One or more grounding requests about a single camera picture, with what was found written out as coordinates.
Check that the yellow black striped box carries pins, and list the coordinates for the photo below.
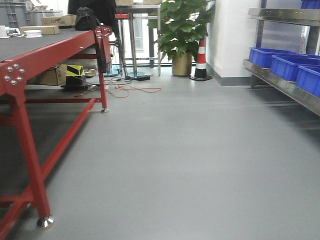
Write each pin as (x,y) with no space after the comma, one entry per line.
(75,76)

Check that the cardboard box under conveyor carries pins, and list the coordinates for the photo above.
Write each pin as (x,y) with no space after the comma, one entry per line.
(54,76)

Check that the cardboard box behind bag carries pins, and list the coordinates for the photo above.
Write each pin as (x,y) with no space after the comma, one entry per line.
(61,21)

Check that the flat cardboard box on conveyor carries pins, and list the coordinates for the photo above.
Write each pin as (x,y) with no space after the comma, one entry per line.
(45,29)

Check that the steel shelf rack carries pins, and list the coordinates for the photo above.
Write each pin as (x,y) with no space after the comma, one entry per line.
(286,28)

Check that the gold plant pot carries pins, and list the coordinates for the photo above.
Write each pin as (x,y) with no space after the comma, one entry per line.
(182,64)

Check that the orange white traffic cone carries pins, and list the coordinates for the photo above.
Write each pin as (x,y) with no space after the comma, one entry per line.
(200,73)

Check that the green potted plant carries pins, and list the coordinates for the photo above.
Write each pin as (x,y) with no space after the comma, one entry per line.
(183,23)

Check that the metal stool table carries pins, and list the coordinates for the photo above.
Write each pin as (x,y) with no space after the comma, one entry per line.
(137,13)

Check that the blue bin far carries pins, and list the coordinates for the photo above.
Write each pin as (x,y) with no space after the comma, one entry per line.
(263,56)

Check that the blue bin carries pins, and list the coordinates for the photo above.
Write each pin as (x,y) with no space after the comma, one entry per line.
(308,79)
(286,67)
(263,56)

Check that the black bag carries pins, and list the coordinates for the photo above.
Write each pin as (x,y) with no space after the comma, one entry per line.
(85,19)

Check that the blue bin middle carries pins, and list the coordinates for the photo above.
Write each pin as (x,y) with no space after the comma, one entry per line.
(286,67)

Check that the blue bin near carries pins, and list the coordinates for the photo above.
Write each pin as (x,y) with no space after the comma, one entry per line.
(308,79)

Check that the white tape roll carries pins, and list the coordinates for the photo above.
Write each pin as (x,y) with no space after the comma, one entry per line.
(34,33)

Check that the red conveyor frame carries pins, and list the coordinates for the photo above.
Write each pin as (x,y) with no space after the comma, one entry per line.
(22,58)

